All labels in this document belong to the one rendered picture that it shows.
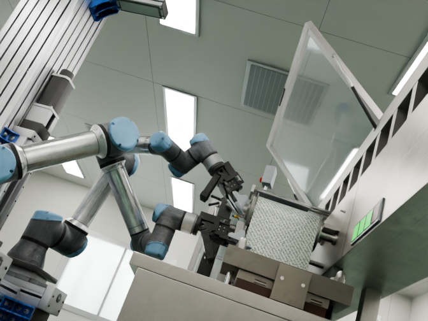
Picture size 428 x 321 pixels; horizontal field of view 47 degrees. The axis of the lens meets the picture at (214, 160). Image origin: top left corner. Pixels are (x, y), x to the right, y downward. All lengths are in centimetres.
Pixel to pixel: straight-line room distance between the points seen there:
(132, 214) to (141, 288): 43
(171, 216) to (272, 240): 36
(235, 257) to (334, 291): 31
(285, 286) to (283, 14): 209
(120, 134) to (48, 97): 50
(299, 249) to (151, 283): 58
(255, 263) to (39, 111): 105
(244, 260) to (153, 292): 30
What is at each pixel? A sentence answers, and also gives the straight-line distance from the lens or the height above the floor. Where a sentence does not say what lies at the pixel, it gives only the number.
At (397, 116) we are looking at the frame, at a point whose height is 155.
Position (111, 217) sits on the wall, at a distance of 773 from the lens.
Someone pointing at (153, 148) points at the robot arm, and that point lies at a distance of 186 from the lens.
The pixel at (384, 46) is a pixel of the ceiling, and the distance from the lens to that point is 331.
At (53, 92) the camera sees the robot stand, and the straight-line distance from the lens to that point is 209.
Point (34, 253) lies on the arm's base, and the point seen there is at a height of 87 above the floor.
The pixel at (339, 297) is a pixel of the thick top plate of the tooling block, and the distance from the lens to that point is 158.
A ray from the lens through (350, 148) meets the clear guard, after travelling 219.
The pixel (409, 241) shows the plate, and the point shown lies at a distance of 146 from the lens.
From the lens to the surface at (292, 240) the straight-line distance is 179.
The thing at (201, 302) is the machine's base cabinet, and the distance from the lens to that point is 145.
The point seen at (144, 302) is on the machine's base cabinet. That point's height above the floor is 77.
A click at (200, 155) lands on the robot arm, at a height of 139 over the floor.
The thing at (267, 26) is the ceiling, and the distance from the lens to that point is 337.
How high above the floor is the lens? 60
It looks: 24 degrees up
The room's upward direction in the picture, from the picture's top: 21 degrees clockwise
